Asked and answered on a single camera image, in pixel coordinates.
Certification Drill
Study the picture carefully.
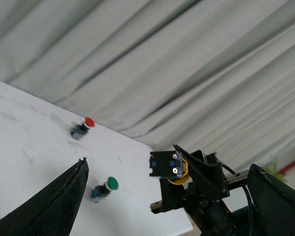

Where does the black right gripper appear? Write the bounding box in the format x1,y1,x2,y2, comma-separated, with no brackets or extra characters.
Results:
150,145,248,214

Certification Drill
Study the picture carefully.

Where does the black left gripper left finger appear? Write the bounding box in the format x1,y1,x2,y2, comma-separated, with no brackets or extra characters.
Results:
0,158,89,236

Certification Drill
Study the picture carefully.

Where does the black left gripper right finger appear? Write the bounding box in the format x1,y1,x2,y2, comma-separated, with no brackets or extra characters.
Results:
248,164,295,236

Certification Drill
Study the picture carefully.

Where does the green mushroom push button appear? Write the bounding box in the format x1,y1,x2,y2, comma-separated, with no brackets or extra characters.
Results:
90,177,119,203

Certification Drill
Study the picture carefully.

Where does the red mushroom push button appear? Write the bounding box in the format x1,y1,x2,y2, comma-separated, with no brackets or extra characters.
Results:
70,117,95,140

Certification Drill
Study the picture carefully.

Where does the green plant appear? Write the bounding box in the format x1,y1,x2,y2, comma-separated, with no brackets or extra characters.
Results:
262,157,287,183

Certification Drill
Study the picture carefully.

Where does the red pipe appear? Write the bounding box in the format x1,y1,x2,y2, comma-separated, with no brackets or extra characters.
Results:
278,161,295,174

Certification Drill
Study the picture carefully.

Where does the white pleated curtain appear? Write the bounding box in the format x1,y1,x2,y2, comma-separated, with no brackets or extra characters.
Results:
0,0,295,170

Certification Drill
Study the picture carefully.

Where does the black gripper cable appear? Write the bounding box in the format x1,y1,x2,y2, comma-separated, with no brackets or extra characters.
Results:
217,158,258,236

